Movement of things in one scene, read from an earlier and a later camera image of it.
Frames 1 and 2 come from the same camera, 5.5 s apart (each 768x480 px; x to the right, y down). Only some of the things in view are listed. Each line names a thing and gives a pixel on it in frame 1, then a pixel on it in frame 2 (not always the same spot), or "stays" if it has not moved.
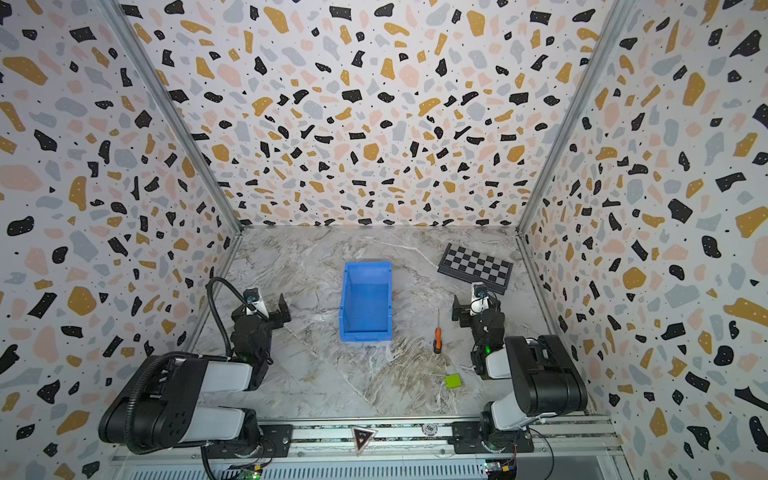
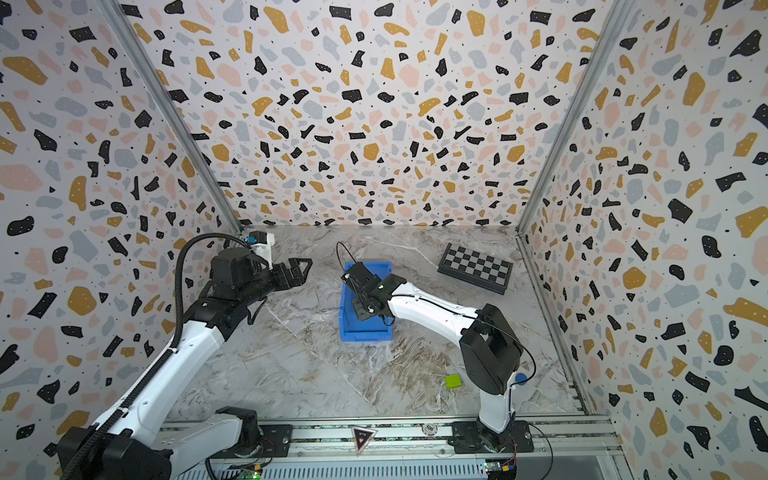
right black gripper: [480, 310] to [365, 294]
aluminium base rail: [567, 442] stays
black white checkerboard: [489, 271] stays
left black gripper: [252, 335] to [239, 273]
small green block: [453, 381] stays
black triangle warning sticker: [362, 438] stays
